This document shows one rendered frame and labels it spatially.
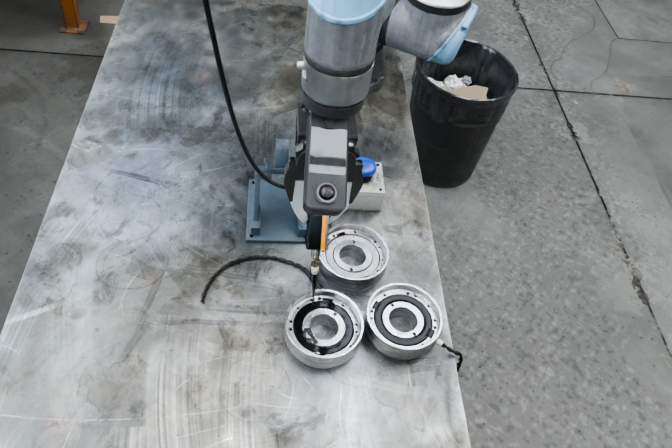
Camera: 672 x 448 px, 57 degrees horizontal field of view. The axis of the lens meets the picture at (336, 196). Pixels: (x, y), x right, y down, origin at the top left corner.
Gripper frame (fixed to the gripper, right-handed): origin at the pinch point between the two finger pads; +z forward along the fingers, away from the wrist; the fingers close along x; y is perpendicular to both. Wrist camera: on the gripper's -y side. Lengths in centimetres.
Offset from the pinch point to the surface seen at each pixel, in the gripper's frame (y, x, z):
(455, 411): -20.4, -18.3, 13.2
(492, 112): 94, -64, 56
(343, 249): 3.7, -5.1, 11.0
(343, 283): -2.8, -4.6, 10.4
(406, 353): -13.9, -12.1, 10.1
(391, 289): -3.9, -11.3, 10.1
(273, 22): 68, 6, 13
